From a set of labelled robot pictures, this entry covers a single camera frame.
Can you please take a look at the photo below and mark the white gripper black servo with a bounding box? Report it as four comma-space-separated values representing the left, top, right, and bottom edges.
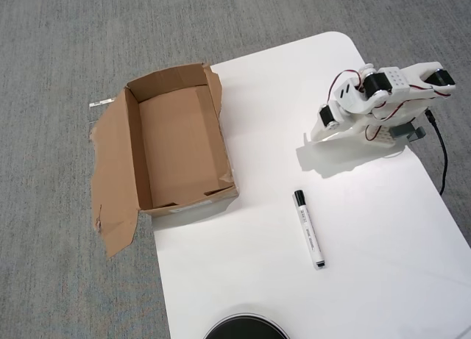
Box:
303, 98, 367, 146

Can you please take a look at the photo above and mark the white marker pen black cap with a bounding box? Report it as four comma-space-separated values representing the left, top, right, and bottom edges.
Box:
292, 188, 327, 271

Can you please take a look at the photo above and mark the white five-joint robot arm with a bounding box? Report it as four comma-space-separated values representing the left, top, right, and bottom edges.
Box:
328, 61, 457, 149

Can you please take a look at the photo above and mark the open brown cardboard box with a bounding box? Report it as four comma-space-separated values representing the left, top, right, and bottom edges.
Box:
88, 62, 241, 258

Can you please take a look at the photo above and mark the grey table clamp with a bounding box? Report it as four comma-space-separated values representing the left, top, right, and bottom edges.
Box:
390, 122, 428, 143

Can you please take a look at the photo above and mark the black round disc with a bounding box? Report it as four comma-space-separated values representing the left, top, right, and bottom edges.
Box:
202, 312, 291, 339

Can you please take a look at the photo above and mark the black power cable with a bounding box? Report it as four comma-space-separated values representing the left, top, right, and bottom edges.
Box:
425, 109, 449, 196

